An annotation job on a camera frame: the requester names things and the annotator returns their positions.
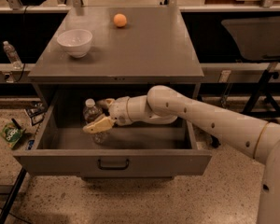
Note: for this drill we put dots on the orange ball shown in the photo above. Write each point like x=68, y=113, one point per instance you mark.
x=120, y=20

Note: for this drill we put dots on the black table stand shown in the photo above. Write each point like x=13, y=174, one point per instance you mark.
x=262, y=89

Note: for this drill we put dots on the black drawer handle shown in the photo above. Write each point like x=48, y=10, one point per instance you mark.
x=113, y=166

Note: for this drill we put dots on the clear plastic water bottle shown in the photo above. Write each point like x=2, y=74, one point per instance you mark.
x=91, y=113

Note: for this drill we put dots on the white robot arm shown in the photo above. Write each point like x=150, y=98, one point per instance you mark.
x=256, y=138

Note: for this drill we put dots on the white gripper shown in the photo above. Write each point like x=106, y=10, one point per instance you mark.
x=118, y=110

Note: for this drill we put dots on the background water bottle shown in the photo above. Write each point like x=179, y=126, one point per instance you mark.
x=12, y=55

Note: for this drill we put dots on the black floor pole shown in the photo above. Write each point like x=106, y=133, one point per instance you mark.
x=12, y=196

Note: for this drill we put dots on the dark snack packet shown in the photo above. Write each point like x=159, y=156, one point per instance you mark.
x=35, y=113

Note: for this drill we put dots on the grey metal cabinet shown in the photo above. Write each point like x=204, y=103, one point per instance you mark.
x=153, y=47

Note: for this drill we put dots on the green snack bag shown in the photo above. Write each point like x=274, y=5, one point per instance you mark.
x=11, y=134

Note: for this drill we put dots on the white ceramic bowl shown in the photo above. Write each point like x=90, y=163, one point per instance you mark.
x=75, y=42

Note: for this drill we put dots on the grey open top drawer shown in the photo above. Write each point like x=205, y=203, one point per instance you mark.
x=62, y=148

